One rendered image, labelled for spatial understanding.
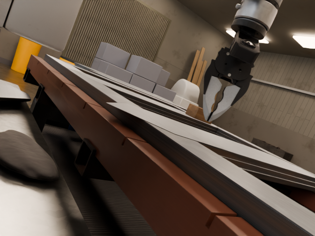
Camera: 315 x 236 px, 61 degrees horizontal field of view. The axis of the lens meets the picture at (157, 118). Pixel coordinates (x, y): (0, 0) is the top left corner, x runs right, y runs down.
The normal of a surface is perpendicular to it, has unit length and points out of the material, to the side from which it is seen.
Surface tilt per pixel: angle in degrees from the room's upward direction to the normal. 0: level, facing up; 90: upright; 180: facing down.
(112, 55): 90
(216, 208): 0
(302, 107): 90
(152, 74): 90
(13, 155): 19
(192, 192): 0
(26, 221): 0
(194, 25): 90
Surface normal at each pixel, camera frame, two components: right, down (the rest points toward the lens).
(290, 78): -0.76, -0.26
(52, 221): 0.40, -0.91
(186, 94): 0.61, 0.16
